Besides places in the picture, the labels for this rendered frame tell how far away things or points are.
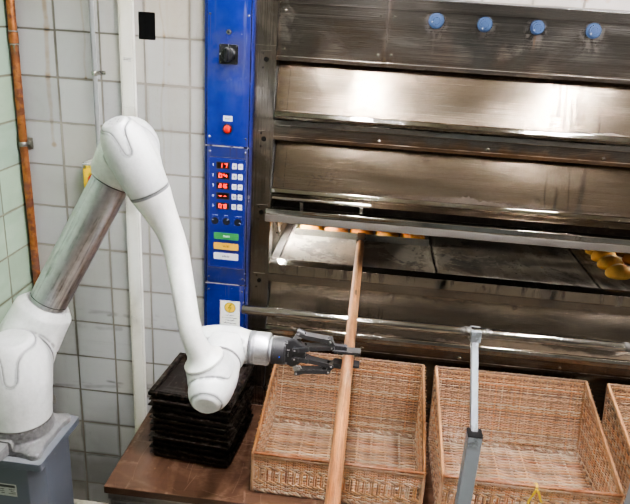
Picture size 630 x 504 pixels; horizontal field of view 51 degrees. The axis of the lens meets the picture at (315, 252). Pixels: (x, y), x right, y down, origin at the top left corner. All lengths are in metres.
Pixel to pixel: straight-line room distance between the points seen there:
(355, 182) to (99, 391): 1.35
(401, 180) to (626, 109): 0.74
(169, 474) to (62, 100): 1.32
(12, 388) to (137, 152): 0.62
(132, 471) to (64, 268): 0.84
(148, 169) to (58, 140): 0.98
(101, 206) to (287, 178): 0.76
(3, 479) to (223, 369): 0.60
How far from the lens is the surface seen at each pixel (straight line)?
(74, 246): 1.78
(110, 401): 2.84
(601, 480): 2.45
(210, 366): 1.60
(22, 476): 1.81
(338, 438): 1.44
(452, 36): 2.22
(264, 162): 2.28
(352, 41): 2.21
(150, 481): 2.32
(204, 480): 2.30
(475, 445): 1.97
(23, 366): 1.69
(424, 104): 2.21
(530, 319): 2.49
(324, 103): 2.20
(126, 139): 1.54
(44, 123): 2.51
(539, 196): 2.31
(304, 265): 2.37
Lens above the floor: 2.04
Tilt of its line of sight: 20 degrees down
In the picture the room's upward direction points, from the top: 4 degrees clockwise
